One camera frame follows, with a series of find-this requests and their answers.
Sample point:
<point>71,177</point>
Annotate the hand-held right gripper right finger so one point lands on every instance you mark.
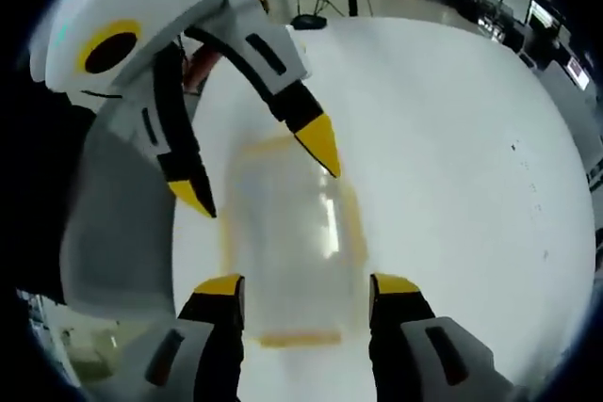
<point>400,317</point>

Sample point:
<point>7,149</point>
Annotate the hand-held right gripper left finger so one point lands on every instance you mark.
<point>212,317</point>

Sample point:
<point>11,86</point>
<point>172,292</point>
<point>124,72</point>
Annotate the clear plastic container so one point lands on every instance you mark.
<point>282,232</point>

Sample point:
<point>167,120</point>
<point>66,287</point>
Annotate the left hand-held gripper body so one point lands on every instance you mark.
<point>141,2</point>

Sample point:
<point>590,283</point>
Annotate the black desk stand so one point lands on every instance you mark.
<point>308,21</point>

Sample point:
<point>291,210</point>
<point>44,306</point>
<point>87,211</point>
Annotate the grey mesh chair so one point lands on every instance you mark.
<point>118,232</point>

